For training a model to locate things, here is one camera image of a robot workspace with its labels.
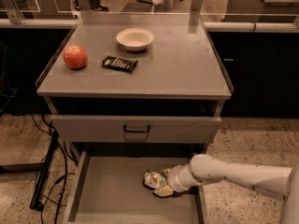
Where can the closed grey upper drawer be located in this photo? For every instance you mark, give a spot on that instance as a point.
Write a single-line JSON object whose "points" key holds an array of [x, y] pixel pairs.
{"points": [[109, 129]]}

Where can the black snack bar packet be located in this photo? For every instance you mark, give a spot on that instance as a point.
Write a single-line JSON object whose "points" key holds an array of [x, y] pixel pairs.
{"points": [[119, 64]]}

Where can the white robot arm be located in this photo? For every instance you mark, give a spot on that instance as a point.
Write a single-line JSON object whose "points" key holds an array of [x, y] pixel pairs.
{"points": [[281, 183]]}

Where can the open grey lower drawer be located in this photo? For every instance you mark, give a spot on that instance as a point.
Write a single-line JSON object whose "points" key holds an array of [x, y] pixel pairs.
{"points": [[110, 190]]}

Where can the white paper bowl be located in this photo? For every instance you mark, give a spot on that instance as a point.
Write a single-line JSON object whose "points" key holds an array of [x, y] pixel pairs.
{"points": [[135, 39]]}

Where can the red apple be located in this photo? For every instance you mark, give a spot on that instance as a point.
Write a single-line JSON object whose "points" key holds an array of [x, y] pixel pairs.
{"points": [[75, 57]]}

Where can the black drawer handle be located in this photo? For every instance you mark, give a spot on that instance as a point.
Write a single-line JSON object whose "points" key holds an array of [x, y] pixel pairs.
{"points": [[127, 129]]}

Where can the black table leg base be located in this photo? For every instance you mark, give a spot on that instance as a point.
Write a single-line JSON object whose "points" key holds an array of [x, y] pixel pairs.
{"points": [[41, 169]]}

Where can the crushed green 7up can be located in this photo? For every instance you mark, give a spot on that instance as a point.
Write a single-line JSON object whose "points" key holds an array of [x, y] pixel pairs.
{"points": [[153, 179]]}

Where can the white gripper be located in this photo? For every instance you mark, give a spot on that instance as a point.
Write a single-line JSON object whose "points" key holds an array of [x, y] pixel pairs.
{"points": [[175, 177]]}

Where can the grey drawer cabinet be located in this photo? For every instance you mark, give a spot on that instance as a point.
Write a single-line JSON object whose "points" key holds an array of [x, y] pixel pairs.
{"points": [[178, 75]]}

